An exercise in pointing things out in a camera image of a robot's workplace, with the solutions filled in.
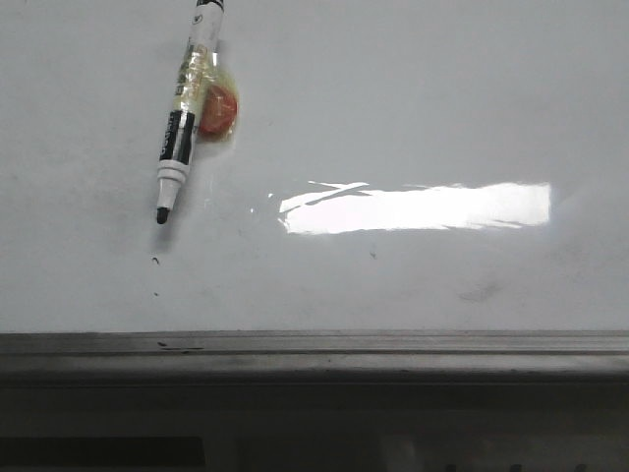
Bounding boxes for black white whiteboard marker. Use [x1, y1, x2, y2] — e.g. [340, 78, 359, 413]
[156, 0, 225, 224]

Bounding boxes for white whiteboard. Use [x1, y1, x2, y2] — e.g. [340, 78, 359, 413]
[1, 1, 628, 332]

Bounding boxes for grey aluminium marker tray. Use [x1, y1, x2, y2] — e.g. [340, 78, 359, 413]
[1, 330, 628, 387]

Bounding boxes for red round magnet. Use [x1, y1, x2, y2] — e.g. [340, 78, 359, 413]
[199, 85, 238, 140]

